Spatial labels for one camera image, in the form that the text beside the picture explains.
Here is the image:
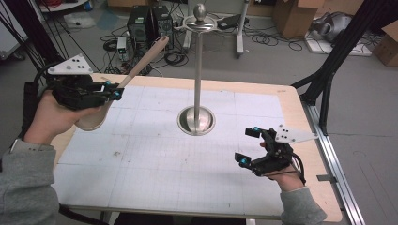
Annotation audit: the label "black cable sleeve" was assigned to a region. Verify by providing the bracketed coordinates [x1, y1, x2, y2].
[19, 64, 53, 139]

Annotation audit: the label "beige spoon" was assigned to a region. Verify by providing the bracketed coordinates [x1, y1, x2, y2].
[74, 35, 171, 132]

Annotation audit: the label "person's right hand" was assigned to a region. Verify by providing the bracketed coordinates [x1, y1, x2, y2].
[265, 166, 307, 192]

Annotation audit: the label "white floor board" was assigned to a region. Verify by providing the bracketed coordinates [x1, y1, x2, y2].
[303, 30, 374, 58]

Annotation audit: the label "white metal floor stand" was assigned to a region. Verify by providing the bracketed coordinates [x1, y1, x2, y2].
[183, 0, 252, 60]

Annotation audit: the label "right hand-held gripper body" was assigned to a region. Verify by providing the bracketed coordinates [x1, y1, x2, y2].
[249, 124, 320, 178]

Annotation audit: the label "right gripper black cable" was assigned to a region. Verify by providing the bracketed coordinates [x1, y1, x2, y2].
[290, 152, 308, 186]

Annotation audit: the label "black power adapter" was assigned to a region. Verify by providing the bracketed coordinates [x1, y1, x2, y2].
[216, 13, 251, 31]

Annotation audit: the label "large cardboard box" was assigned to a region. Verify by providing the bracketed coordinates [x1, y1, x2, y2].
[271, 0, 327, 40]

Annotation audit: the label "small white device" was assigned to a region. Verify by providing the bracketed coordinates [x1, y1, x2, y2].
[115, 36, 129, 62]

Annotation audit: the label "aluminium rail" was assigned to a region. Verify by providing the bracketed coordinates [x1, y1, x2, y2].
[299, 98, 366, 225]

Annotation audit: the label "black computer tower green label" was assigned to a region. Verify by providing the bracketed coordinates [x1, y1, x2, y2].
[126, 5, 155, 44]

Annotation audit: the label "white round table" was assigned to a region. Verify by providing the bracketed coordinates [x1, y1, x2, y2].
[37, 0, 92, 14]

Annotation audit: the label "floor cables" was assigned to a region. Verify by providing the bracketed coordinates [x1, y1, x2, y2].
[99, 24, 191, 76]

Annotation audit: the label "grey bag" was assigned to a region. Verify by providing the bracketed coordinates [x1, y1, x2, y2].
[310, 11, 354, 44]

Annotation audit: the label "person's left hand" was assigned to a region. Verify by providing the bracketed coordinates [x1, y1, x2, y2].
[23, 90, 104, 146]

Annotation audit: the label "white panel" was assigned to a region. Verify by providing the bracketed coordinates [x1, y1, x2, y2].
[0, 7, 29, 61]

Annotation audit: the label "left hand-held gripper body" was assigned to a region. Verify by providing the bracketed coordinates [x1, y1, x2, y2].
[46, 53, 109, 112]

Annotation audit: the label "white grid mat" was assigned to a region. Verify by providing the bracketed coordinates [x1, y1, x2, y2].
[51, 84, 286, 218]

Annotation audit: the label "metal utensil stand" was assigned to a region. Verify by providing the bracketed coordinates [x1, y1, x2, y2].
[176, 3, 219, 137]

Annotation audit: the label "black angled frame post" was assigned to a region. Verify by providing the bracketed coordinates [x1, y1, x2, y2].
[290, 0, 398, 136]

